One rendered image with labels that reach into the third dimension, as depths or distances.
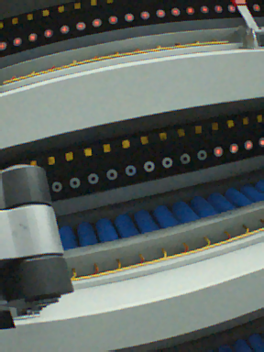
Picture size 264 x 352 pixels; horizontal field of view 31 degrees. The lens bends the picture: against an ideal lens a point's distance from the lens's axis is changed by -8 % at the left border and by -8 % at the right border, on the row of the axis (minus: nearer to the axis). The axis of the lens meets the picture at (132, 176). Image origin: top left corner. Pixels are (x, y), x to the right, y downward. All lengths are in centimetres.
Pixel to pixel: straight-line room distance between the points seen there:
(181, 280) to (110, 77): 18
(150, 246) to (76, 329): 11
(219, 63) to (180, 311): 21
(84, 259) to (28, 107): 14
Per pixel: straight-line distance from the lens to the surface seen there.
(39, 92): 40
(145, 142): 55
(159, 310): 40
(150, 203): 54
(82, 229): 51
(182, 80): 41
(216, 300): 41
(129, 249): 45
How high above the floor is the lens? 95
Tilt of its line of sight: 4 degrees up
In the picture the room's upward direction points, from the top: 13 degrees counter-clockwise
